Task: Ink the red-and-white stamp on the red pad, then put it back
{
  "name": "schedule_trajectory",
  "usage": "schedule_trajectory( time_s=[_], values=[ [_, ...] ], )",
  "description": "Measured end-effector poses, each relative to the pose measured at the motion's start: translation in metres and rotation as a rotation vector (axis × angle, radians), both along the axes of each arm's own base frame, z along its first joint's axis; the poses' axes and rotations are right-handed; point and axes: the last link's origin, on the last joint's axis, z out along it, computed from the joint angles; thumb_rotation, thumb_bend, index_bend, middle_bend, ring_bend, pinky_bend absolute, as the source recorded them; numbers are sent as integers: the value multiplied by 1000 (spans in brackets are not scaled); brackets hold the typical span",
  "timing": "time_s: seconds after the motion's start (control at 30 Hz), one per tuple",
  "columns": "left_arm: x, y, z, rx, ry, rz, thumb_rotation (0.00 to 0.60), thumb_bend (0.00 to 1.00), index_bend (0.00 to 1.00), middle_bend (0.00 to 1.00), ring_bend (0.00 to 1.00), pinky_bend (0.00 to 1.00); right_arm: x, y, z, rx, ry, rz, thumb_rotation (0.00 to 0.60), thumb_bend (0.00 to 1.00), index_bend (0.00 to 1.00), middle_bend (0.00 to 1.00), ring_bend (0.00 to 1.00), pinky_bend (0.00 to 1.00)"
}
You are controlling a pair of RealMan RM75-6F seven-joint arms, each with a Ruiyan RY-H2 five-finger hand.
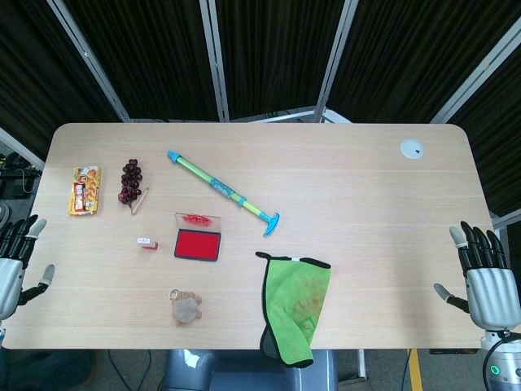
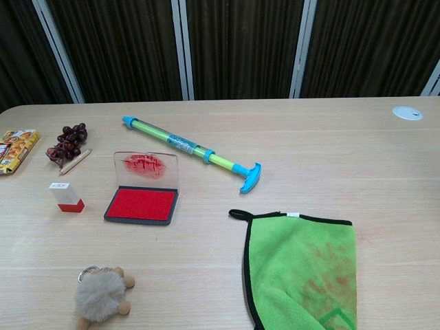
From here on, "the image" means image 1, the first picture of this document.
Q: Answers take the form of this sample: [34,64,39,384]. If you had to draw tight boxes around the green microfibre cloth black trim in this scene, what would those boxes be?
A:
[255,251,332,370]

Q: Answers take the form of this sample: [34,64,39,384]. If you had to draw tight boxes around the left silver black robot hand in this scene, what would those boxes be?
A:
[0,214,55,321]

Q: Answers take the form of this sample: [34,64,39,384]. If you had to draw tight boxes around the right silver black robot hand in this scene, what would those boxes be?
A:
[433,221,518,331]

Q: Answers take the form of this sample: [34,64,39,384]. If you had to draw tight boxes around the green blue toy water pump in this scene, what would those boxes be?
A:
[166,150,282,238]

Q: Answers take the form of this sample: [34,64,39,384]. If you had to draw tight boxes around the dark red grape bunch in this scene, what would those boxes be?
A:
[117,158,145,205]

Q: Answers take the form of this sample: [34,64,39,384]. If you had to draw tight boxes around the beige wooden stick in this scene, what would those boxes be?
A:
[130,187,151,217]

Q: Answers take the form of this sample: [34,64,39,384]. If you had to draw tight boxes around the black equipment on floor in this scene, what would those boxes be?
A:
[0,151,42,200]

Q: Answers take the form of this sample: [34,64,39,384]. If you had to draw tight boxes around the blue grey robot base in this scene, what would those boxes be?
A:
[161,349,339,391]

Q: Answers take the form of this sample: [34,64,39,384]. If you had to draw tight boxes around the yellow orange snack box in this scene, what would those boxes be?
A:
[67,165,103,217]

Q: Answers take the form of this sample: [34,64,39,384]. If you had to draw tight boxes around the black floor cable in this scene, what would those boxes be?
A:
[106,349,154,391]

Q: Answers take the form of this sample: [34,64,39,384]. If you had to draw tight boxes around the red ink pad with lid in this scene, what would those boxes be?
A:
[173,213,224,263]

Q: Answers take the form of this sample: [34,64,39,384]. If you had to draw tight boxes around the blue floor cable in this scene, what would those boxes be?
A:
[401,349,414,391]

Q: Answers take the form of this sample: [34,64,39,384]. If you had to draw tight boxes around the beige plush keychain toy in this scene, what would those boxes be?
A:
[168,288,204,327]

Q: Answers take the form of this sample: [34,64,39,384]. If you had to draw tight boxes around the grey aluminium screen post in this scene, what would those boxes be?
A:
[313,0,359,122]
[430,22,521,125]
[198,0,231,122]
[47,0,131,122]
[0,126,46,170]

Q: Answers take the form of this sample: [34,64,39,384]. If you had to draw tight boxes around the white round cable grommet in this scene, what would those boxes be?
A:
[400,138,425,160]

